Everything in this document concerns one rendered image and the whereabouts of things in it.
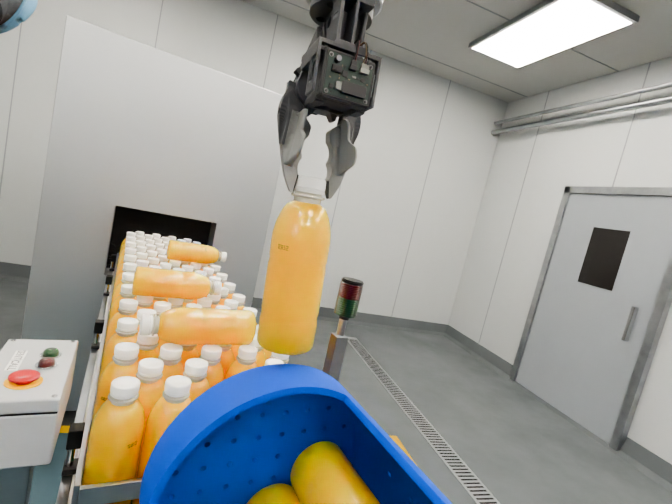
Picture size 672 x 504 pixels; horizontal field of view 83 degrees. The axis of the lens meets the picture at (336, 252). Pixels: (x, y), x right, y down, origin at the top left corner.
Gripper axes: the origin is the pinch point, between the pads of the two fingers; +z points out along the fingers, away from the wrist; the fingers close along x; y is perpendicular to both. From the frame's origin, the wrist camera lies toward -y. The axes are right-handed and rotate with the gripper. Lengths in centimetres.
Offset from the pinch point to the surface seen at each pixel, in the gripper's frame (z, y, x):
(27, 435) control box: 39, -14, -30
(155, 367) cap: 32.6, -21.7, -15.0
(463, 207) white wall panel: -41, -388, 349
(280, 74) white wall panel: -150, -406, 73
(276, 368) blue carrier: 22.5, 2.0, -1.4
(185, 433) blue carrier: 27.8, 5.7, -11.0
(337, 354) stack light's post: 40, -47, 30
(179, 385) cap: 33.0, -15.9, -11.2
